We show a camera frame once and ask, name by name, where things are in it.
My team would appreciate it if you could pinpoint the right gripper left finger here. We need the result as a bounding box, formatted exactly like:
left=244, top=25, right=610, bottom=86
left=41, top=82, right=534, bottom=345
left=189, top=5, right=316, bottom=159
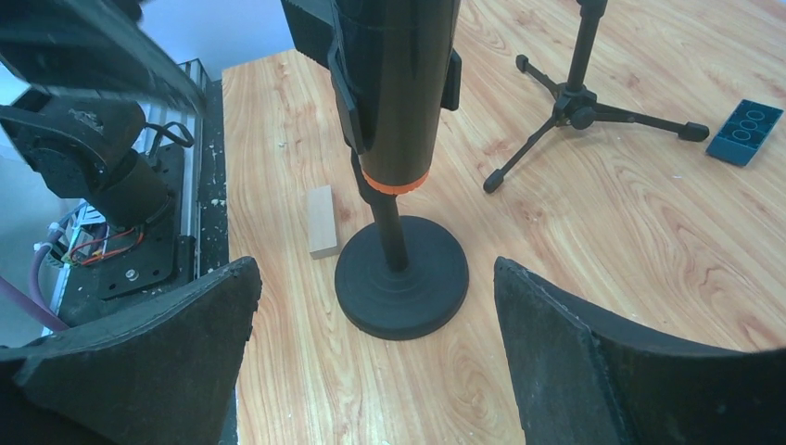
left=1, top=256, right=262, bottom=444

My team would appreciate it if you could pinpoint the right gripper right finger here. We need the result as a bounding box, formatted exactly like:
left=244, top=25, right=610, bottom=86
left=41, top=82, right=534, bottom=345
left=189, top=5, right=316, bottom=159
left=494, top=257, right=785, bottom=444

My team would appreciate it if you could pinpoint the black round-base mic stand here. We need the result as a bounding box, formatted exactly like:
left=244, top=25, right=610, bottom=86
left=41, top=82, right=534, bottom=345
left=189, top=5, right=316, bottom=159
left=281, top=0, right=471, bottom=342

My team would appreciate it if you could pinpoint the black microphone orange end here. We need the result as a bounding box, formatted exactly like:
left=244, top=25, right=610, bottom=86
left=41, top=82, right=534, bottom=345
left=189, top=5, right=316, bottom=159
left=327, top=1, right=462, bottom=196

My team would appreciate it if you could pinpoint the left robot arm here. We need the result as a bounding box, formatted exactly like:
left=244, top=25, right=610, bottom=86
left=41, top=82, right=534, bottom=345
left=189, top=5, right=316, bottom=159
left=1, top=1, right=206, bottom=229

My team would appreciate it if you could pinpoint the black tripod clip mic stand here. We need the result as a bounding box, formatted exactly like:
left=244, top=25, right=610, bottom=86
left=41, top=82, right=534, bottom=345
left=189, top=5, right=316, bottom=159
left=483, top=0, right=709, bottom=194

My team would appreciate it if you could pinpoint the small wooden block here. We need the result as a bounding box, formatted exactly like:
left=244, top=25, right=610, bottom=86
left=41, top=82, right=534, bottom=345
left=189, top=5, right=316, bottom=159
left=307, top=185, right=340, bottom=260

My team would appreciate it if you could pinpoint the blue toy brick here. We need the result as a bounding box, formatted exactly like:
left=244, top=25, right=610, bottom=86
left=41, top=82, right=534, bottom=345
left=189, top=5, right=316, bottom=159
left=704, top=99, right=783, bottom=167

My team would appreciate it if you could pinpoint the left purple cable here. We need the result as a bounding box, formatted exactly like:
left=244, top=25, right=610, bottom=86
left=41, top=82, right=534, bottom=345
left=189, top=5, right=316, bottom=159
left=0, top=227, right=71, bottom=334

